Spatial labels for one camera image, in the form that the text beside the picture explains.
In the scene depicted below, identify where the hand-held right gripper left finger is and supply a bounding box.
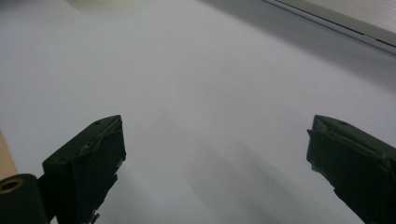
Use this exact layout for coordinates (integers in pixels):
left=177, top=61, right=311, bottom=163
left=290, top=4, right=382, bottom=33
left=42, top=115, right=127, bottom=224

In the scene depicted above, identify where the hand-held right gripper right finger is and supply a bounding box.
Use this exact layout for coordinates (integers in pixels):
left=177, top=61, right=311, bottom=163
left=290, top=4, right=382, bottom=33
left=305, top=114, right=396, bottom=224

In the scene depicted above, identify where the silver metal framed panel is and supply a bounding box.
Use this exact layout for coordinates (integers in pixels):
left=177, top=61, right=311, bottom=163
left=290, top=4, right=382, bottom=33
left=262, top=0, right=396, bottom=55

